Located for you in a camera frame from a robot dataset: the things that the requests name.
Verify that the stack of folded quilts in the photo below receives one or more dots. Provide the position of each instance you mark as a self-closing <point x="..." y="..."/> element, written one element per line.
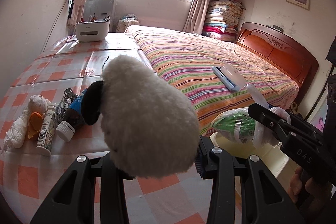
<point x="223" y="16"/>

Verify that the floral cloth covered stool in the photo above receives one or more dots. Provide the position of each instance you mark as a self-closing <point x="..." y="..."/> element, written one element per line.
<point x="127" y="24"/>

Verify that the orange felt piece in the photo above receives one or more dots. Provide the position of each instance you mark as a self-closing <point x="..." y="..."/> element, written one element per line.
<point x="35" y="125"/>

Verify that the wooden bed headboard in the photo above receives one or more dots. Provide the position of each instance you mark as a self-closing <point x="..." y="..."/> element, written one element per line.
<point x="275" y="53"/>

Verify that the bed with striped cover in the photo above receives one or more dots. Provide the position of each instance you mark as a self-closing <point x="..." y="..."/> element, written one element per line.
<point x="197" y="61"/>

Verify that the white desk organizer box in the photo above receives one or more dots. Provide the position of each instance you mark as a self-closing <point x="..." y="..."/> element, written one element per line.
<point x="92" y="31"/>

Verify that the beige slippers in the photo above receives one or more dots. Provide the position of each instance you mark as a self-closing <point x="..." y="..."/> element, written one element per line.
<point x="294" y="108"/>

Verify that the silver blister pack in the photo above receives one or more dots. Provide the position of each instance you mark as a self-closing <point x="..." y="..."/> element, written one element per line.
<point x="65" y="100"/>

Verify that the white tablet tube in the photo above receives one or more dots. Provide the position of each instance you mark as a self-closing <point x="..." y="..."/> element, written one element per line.
<point x="47" y="132"/>

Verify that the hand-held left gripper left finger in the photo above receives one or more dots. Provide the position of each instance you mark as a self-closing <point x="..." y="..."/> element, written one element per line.
<point x="110" y="182"/>

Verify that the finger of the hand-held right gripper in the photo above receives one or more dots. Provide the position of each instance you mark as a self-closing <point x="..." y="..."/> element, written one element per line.
<point x="270" y="123"/>

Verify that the white standing air conditioner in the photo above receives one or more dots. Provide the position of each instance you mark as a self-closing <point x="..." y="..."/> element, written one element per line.
<point x="99" y="6"/>

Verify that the clear bag with green packet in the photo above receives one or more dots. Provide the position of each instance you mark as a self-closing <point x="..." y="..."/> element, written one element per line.
<point x="233" y="124"/>

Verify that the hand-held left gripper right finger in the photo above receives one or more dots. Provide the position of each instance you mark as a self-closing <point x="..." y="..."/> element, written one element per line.
<point x="200" y="161"/>

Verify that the small grey remote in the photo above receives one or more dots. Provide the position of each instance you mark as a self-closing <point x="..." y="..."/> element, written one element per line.
<point x="278" y="28"/>

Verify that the brown bottle with blue label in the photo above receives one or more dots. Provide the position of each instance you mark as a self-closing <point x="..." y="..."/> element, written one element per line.
<point x="76" y="113"/>

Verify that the cream plastic bin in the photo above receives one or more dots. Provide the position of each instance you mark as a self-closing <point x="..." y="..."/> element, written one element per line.
<point x="265" y="158"/>

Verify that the person's right hand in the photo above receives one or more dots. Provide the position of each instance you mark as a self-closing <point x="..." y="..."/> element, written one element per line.
<point x="295" y="184"/>

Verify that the white plush toy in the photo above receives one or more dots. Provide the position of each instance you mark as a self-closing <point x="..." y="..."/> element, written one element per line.
<point x="147" y="113"/>

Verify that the cream knitted hat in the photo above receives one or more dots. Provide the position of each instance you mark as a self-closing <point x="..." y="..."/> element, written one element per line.
<point x="39" y="104"/>

